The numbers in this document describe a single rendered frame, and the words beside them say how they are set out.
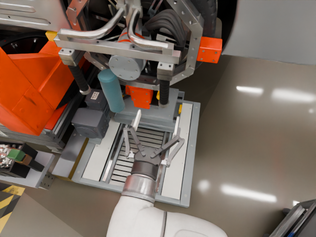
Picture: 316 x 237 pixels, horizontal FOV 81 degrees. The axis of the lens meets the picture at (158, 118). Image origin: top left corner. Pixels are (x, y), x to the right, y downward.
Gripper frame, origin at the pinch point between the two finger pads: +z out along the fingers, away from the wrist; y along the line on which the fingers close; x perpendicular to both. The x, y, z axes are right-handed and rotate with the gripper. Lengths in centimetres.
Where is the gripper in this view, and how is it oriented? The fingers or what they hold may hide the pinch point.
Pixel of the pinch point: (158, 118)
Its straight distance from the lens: 62.7
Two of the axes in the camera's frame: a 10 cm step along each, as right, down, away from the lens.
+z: 2.1, -8.3, 5.2
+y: 9.8, 1.8, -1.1
